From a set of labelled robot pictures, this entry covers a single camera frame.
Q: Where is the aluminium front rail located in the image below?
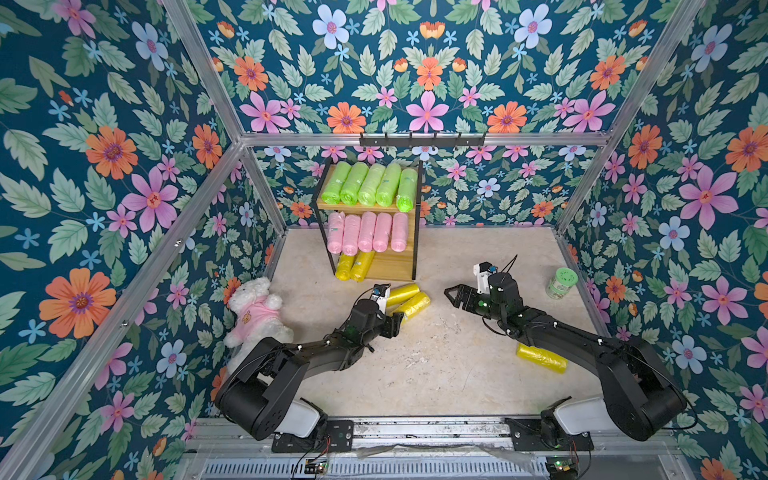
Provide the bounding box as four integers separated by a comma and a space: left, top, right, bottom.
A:
186, 416, 682, 458

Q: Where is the yellow roll top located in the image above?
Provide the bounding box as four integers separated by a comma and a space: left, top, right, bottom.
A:
387, 283, 421, 308

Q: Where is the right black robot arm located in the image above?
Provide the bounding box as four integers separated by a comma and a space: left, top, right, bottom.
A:
444, 272, 688, 441

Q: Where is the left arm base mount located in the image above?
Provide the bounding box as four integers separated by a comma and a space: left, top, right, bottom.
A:
271, 415, 355, 454

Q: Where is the yellow roll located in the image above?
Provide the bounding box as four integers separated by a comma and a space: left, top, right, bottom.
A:
393, 292, 431, 321
387, 283, 421, 308
516, 343, 568, 374

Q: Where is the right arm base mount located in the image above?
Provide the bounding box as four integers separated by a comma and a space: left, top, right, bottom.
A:
503, 397, 594, 453

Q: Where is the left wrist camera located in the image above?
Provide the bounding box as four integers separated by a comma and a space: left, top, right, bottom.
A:
369, 283, 391, 314

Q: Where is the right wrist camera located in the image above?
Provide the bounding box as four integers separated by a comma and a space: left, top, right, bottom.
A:
473, 261, 498, 295

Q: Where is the green lidded jar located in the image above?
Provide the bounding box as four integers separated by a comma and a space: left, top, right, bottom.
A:
546, 267, 579, 300

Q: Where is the pink roll bottom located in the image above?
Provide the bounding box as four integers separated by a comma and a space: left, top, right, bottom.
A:
390, 212, 409, 253

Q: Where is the pink roll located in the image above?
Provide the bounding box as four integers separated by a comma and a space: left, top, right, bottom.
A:
327, 211, 345, 255
373, 212, 393, 253
358, 211, 377, 253
342, 214, 361, 256
390, 212, 409, 253

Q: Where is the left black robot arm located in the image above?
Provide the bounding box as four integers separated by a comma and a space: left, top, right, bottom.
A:
214, 299, 405, 440

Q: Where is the green roll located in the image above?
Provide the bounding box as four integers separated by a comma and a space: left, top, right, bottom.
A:
375, 163, 402, 207
357, 164, 386, 207
339, 162, 369, 206

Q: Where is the wooden three-tier shelf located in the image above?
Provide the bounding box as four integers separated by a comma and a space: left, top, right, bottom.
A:
311, 160, 422, 281

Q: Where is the black wall hook rail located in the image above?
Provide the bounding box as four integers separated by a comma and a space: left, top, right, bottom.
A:
358, 132, 486, 149

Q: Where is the white plush toy pink shirt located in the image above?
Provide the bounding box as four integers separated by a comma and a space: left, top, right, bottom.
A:
224, 277, 294, 374

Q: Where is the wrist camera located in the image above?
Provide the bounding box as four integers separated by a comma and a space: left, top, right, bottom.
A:
473, 261, 498, 295
369, 283, 391, 314

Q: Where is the yellow roll diagonal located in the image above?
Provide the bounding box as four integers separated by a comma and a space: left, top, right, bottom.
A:
350, 251, 376, 283
335, 253, 355, 281

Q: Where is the green roll diagonal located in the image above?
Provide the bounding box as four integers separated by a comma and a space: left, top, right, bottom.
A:
396, 168, 418, 213
321, 161, 352, 205

